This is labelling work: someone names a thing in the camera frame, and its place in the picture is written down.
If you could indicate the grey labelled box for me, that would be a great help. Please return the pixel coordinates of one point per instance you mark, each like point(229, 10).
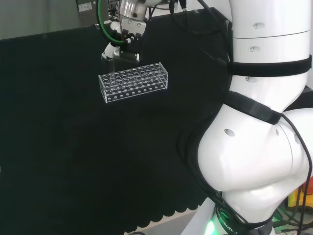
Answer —
point(85, 5)

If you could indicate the silver cloth clip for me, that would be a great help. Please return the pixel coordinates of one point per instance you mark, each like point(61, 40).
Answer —
point(196, 11)

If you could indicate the yellow stop button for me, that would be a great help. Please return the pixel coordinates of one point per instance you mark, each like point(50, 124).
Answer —
point(297, 195)

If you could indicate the black bench cloth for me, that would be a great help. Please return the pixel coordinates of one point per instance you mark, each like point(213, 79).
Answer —
point(97, 147)

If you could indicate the clear glass test tube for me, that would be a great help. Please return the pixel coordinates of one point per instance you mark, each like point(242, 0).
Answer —
point(114, 67)

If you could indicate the clear plastic test tube rack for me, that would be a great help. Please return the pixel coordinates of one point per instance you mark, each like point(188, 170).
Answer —
point(133, 82)

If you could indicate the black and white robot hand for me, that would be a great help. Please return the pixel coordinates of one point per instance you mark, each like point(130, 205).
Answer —
point(129, 44)

